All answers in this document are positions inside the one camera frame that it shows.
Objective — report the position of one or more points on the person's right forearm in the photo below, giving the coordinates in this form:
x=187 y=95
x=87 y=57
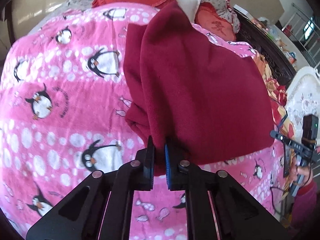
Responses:
x=307 y=205

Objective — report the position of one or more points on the orange red floral quilt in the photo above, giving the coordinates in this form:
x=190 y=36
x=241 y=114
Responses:
x=277 y=97

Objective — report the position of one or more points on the metal stair railing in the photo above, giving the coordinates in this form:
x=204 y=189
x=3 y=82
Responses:
x=292 y=17

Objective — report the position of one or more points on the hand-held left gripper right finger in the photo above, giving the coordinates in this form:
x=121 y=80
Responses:
x=167 y=165

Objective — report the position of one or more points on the pink penguin print blanket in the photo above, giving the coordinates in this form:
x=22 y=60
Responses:
x=62 y=80

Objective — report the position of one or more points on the maroon fleece sweater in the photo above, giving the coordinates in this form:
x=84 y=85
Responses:
x=200 y=80

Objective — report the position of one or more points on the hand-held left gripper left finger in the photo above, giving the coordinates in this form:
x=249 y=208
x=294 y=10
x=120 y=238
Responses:
x=151 y=160

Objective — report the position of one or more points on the small red embroidered cushion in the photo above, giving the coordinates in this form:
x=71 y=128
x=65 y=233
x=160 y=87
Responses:
x=215 y=22

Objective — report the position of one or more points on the dark carved wooden headboard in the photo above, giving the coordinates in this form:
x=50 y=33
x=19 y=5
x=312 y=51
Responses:
x=265 y=47

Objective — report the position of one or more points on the white pillow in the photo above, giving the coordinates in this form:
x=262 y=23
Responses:
x=187 y=2

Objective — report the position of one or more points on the person's right hand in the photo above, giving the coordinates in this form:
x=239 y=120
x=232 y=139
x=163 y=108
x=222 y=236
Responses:
x=303 y=173

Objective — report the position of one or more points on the white ornate upholstered headboard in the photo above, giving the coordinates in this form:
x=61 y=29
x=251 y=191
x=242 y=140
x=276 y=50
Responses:
x=302 y=92

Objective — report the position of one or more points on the clutter of small containers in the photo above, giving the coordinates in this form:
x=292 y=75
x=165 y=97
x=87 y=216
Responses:
x=275 y=35

